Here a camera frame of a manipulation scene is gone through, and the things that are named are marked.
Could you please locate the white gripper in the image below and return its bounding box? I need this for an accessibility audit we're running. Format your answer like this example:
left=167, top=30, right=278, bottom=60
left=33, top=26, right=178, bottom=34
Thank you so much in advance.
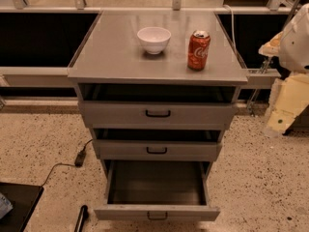
left=258, top=32, right=309, bottom=136

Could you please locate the grey bottom drawer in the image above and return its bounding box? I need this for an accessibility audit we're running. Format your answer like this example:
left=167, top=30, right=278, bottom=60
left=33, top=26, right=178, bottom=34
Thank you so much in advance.
left=95, top=160, right=220, bottom=221

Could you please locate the grey drawer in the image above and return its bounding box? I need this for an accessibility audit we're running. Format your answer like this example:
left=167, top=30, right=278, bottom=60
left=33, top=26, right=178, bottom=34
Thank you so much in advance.
left=94, top=139, right=222, bottom=161
left=78, top=101, right=236, bottom=130
left=95, top=160, right=220, bottom=221

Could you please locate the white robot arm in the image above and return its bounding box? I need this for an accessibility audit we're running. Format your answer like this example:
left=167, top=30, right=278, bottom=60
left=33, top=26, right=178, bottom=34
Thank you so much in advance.
left=259, top=4, right=309, bottom=137

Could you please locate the grey metal drawer cabinet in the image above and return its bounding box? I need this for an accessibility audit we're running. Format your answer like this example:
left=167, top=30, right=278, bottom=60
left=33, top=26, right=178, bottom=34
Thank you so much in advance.
left=67, top=9, right=250, bottom=179

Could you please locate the grey top drawer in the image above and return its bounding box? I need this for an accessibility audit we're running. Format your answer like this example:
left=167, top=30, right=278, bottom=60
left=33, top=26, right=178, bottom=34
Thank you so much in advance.
left=78, top=101, right=236, bottom=130

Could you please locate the grey middle drawer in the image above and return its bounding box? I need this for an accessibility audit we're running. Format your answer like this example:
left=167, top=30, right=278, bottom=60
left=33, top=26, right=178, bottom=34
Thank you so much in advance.
left=94, top=139, right=222, bottom=161

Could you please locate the red cola can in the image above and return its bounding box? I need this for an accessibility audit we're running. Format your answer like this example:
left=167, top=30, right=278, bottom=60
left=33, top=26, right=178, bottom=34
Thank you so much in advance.
left=187, top=30, right=211, bottom=71

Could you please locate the white ceramic bowl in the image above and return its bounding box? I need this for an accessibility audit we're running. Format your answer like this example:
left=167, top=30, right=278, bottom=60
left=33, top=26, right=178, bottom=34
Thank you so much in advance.
left=137, top=27, right=171, bottom=54

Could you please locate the black table corner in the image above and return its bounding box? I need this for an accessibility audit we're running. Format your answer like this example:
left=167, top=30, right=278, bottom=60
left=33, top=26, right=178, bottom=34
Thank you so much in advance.
left=0, top=183, right=44, bottom=232

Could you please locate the blue-white packet on table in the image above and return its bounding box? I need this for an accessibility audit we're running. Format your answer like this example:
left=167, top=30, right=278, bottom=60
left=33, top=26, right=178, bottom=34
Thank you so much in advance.
left=0, top=192, right=13, bottom=219

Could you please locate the white cable behind cabinet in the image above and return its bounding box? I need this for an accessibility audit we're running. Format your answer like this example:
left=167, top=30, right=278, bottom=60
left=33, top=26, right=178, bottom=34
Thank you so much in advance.
left=223, top=4, right=239, bottom=55

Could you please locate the black power adapter with cable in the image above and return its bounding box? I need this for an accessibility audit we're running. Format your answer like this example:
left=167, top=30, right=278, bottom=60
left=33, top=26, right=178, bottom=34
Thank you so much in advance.
left=42, top=139, right=92, bottom=187

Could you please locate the black cylindrical handle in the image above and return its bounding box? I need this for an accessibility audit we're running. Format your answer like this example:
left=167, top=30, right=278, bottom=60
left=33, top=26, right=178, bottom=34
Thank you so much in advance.
left=74, top=205, right=89, bottom=232

